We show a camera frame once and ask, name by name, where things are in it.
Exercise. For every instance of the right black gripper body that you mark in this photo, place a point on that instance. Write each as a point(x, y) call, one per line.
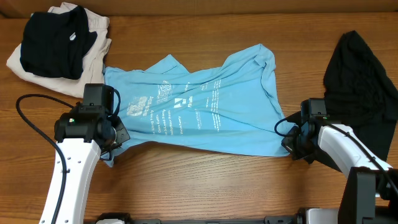
point(301, 147)

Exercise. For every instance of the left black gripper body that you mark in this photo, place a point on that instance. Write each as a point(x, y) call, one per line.
point(120, 133)

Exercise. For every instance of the light blue printed t-shirt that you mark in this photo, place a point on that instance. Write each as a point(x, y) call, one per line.
point(233, 108)

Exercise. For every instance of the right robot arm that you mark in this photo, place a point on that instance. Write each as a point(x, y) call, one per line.
point(370, 194)

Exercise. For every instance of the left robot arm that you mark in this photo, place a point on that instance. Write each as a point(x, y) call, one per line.
point(83, 135)

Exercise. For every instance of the folded beige garment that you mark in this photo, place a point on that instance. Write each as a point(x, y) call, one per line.
point(93, 62)

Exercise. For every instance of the black garment on right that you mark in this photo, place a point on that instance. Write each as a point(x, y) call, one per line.
point(359, 94)

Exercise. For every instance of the folded black garment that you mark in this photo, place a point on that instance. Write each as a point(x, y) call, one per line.
point(54, 45)

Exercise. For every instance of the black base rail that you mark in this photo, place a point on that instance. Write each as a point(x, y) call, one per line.
point(211, 221)

